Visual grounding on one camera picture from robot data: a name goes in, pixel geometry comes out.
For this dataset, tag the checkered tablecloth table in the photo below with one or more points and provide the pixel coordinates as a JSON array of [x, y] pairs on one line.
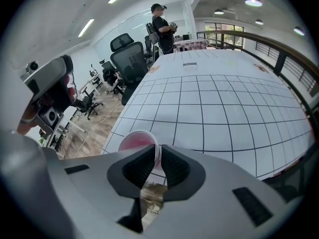
[[190, 44]]

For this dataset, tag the white office desk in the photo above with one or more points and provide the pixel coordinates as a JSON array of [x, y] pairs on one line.
[[94, 82]]

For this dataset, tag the pink dish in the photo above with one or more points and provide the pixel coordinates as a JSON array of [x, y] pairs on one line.
[[138, 140]]

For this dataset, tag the white grid tablecloth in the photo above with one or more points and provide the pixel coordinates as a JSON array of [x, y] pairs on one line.
[[224, 113]]

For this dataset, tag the small black office chair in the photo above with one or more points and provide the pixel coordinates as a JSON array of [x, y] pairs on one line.
[[87, 103]]

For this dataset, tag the dark-framed window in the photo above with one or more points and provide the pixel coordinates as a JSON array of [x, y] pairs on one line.
[[224, 34]]

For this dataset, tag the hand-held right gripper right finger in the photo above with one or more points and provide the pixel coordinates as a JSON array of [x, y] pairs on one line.
[[219, 198]]

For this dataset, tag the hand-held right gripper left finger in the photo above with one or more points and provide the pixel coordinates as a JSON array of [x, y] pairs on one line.
[[89, 190]]

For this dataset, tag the round pendant ceiling lamp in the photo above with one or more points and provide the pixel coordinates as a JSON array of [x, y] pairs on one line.
[[299, 31], [219, 11], [253, 1], [259, 22]]

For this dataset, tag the person's left forearm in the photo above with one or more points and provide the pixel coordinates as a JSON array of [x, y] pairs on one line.
[[26, 119]]

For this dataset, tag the wooden handrail with black railing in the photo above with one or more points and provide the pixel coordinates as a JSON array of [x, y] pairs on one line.
[[281, 56]]

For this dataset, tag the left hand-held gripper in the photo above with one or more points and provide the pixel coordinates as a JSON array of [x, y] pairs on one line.
[[51, 83]]

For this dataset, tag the large black mesh office chair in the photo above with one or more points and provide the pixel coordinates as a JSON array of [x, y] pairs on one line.
[[130, 61]]

